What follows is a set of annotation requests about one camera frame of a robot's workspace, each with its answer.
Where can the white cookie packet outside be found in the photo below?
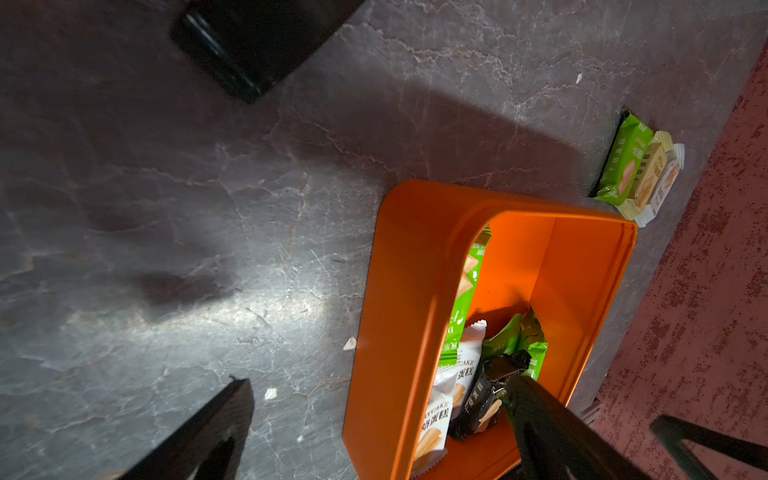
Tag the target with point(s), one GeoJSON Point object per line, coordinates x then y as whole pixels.
{"type": "Point", "coordinates": [674, 166]}

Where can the white cookie packet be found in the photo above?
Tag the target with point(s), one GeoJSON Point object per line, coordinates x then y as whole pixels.
{"type": "Point", "coordinates": [468, 358]}

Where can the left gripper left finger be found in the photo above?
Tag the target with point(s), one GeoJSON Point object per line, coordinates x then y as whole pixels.
{"type": "Point", "coordinates": [209, 445]}

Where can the black cookie packet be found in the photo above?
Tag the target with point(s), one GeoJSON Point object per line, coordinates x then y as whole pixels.
{"type": "Point", "coordinates": [488, 392]}

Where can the green cookie packet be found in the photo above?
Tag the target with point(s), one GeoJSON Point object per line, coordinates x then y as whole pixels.
{"type": "Point", "coordinates": [628, 149]}
{"type": "Point", "coordinates": [464, 296]}

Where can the cream cookie packet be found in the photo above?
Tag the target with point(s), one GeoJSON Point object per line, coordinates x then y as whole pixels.
{"type": "Point", "coordinates": [648, 175]}

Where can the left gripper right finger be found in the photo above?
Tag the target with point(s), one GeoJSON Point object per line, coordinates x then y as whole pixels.
{"type": "Point", "coordinates": [555, 444]}

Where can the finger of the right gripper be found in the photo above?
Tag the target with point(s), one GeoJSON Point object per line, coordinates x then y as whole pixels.
{"type": "Point", "coordinates": [672, 432]}

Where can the orange storage box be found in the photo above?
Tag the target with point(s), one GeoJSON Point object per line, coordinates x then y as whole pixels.
{"type": "Point", "coordinates": [564, 262]}

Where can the green cookie packet in box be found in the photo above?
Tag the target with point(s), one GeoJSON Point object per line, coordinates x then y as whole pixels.
{"type": "Point", "coordinates": [464, 296]}

